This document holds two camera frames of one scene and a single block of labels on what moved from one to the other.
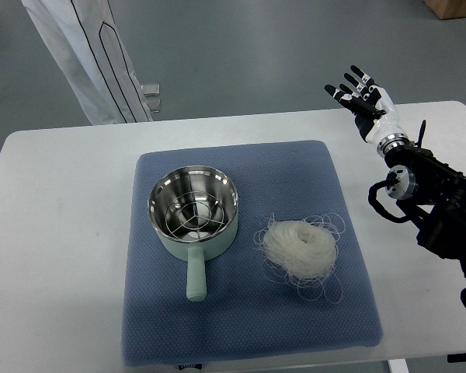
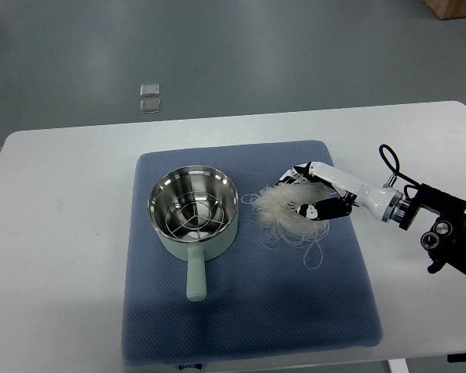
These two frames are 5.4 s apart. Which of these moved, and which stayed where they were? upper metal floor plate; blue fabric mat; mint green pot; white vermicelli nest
Moved: white vermicelli nest
Stayed: mint green pot; blue fabric mat; upper metal floor plate
